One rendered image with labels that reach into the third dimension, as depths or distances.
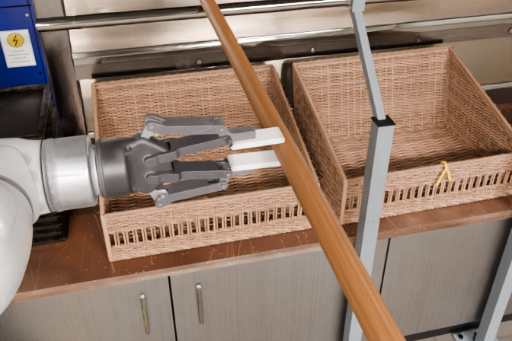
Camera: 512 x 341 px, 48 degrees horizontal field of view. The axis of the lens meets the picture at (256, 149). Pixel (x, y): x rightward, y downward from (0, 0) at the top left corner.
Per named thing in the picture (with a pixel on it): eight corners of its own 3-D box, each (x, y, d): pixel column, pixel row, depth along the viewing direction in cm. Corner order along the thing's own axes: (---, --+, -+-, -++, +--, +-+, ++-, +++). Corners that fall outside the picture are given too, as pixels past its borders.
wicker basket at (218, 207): (102, 158, 181) (88, 80, 166) (273, 135, 193) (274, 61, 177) (106, 266, 142) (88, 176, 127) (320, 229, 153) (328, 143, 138)
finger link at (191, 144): (143, 152, 73) (140, 143, 72) (228, 131, 74) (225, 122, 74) (145, 170, 70) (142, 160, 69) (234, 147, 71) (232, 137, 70)
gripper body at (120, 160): (91, 125, 71) (165, 116, 73) (101, 179, 76) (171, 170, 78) (91, 157, 65) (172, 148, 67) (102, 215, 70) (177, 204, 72)
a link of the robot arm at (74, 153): (58, 183, 76) (104, 177, 77) (54, 227, 68) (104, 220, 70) (44, 125, 71) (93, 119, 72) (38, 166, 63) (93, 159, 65)
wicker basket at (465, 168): (286, 135, 193) (289, 60, 178) (436, 114, 205) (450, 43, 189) (338, 227, 154) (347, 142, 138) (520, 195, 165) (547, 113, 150)
